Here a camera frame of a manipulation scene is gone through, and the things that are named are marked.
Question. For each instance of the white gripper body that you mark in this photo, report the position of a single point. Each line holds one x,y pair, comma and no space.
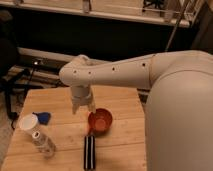
81,95

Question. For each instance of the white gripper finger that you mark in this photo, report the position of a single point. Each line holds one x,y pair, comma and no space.
92,107
75,108

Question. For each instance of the clear plastic bottle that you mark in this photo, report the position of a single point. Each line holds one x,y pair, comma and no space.
44,144

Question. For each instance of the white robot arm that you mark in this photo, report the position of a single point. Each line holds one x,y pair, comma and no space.
179,107

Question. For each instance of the orange ceramic bowl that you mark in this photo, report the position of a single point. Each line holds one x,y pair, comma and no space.
100,121

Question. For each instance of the blue object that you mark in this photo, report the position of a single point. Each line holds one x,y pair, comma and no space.
43,117

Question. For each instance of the white cup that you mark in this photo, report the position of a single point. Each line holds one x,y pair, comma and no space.
29,124

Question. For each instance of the black chair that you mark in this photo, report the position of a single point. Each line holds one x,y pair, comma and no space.
9,57

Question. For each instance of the wooden shelf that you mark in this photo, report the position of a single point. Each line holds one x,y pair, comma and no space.
161,12

